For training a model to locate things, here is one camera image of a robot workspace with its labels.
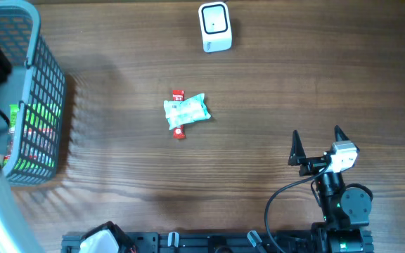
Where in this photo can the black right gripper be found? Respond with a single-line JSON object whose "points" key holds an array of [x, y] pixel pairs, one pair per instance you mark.
{"points": [[298, 157]]}

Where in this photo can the grey plastic shopping basket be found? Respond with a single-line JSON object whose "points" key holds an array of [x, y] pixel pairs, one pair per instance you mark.
{"points": [[33, 98]]}

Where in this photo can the light blue snack packet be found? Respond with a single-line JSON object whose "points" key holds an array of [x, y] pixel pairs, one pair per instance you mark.
{"points": [[192, 110]]}

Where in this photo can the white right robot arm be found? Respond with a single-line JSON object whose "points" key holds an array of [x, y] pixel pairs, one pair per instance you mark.
{"points": [[345, 208]]}

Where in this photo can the white barcode scanner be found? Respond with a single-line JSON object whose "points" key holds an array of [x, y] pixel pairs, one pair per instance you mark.
{"points": [[215, 27]]}

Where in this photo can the red coffee stick sachet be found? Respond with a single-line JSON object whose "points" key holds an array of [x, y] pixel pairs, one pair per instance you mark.
{"points": [[178, 96]]}

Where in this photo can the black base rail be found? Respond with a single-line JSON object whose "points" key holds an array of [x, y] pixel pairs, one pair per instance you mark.
{"points": [[289, 241]]}

